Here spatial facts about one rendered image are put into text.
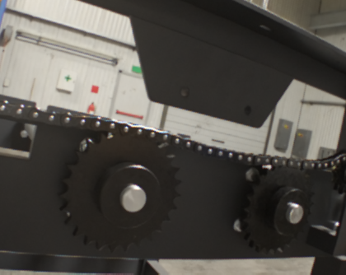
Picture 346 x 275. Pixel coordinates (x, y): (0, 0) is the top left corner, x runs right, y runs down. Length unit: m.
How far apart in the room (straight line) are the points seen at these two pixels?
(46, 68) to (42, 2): 1.68
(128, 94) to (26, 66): 2.82
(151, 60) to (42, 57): 9.09
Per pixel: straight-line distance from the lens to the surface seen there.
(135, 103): 10.16
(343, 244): 0.79
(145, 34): 0.55
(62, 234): 0.53
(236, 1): 0.56
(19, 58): 9.56
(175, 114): 10.69
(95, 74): 9.85
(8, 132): 1.44
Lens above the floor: 0.95
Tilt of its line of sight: level
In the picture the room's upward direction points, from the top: 13 degrees clockwise
